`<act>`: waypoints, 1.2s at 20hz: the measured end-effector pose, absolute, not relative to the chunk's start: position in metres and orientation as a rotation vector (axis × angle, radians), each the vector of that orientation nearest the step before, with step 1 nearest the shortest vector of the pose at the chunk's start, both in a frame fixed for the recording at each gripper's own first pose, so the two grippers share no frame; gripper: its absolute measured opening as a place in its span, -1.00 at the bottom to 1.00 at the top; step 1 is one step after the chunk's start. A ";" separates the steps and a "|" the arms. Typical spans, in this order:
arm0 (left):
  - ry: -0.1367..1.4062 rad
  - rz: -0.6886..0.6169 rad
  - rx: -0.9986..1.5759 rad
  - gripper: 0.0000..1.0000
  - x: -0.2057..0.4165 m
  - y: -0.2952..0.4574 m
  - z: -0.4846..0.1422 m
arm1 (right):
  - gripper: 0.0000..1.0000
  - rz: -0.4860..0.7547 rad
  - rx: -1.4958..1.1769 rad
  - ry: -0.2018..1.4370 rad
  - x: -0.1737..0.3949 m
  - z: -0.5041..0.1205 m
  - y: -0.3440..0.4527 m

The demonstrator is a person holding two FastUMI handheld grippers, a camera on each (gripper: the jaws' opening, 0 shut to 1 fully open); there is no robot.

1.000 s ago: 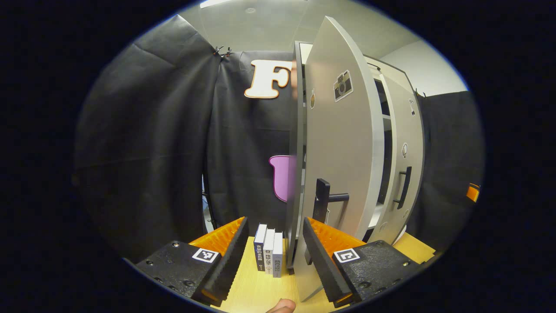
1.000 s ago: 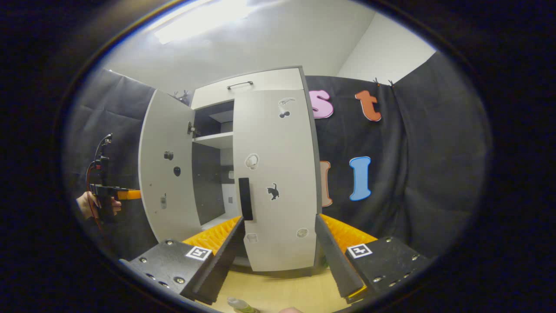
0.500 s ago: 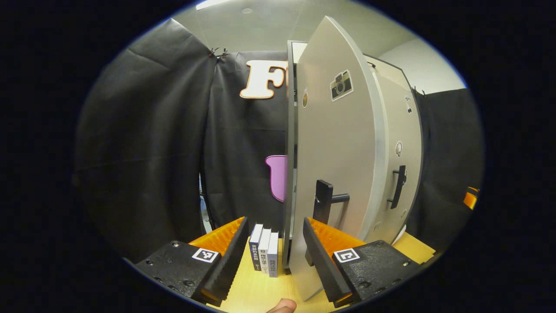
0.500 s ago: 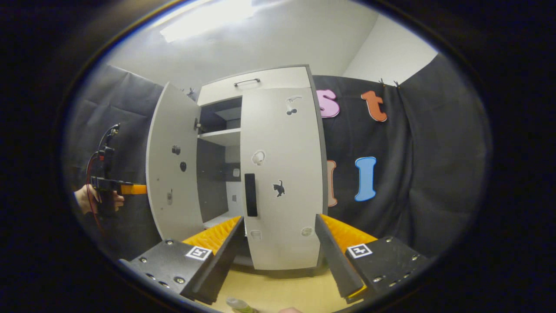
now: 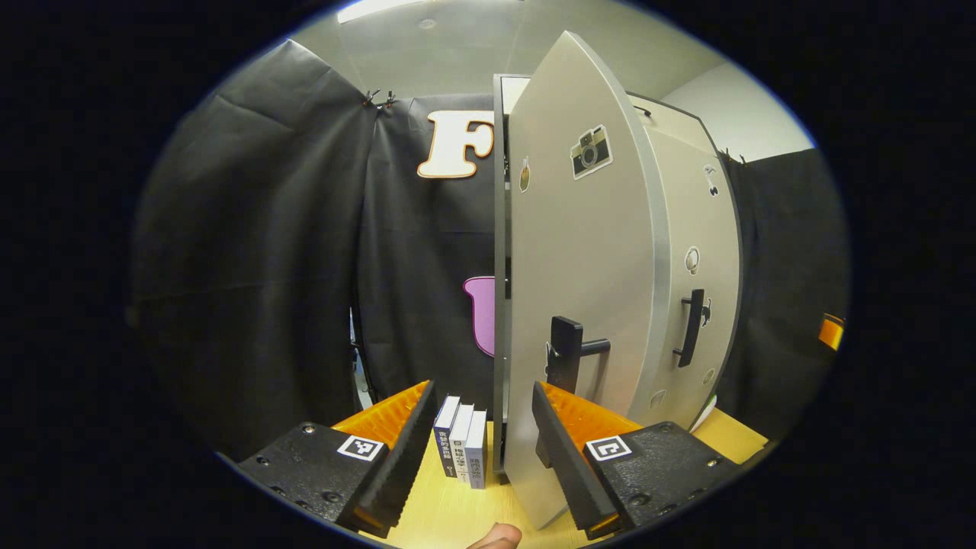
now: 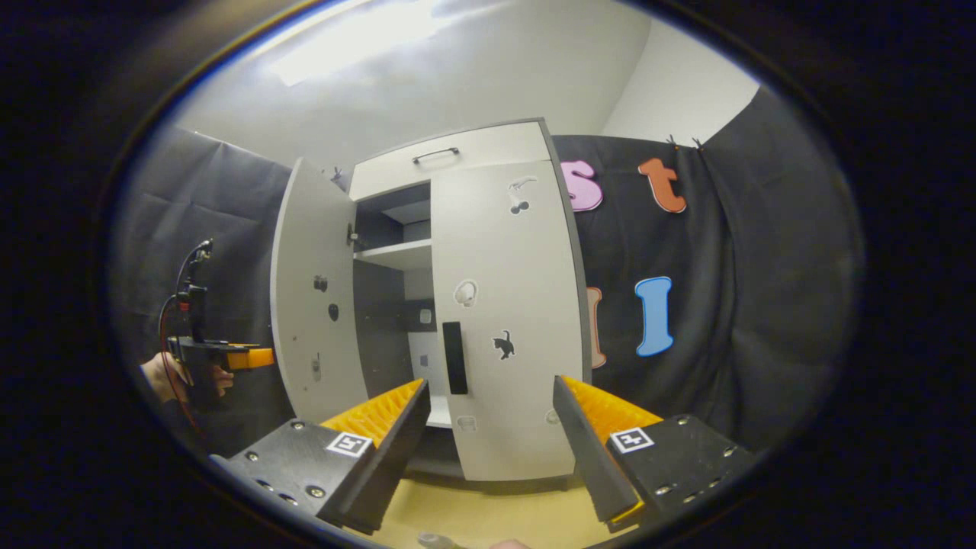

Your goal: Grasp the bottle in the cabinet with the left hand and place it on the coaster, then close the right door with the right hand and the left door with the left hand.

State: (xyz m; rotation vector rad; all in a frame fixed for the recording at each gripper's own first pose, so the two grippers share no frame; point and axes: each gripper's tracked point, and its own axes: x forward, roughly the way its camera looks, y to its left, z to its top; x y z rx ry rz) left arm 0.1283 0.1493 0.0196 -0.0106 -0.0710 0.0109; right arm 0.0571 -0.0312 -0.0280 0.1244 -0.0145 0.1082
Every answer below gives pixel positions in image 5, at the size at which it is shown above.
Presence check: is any pale blue book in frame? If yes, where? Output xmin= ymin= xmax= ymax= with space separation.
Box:
xmin=465 ymin=409 xmax=489 ymax=490

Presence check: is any white cabinet door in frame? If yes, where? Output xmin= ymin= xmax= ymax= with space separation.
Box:
xmin=644 ymin=126 xmax=743 ymax=432
xmin=503 ymin=30 xmax=673 ymax=531

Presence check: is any white cabinet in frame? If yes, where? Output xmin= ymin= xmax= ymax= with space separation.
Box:
xmin=492 ymin=72 xmax=721 ymax=475

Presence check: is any black backdrop cloth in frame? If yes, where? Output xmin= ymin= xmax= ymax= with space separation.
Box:
xmin=126 ymin=38 xmax=851 ymax=462

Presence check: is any dark blue book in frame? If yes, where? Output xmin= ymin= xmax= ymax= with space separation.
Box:
xmin=433 ymin=395 xmax=461 ymax=479

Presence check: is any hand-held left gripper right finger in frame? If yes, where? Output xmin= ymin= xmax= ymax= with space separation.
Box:
xmin=531 ymin=380 xmax=744 ymax=542

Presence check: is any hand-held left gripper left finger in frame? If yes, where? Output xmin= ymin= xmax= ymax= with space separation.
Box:
xmin=235 ymin=379 xmax=438 ymax=540

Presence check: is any white book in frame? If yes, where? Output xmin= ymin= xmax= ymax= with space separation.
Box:
xmin=449 ymin=403 xmax=475 ymax=486

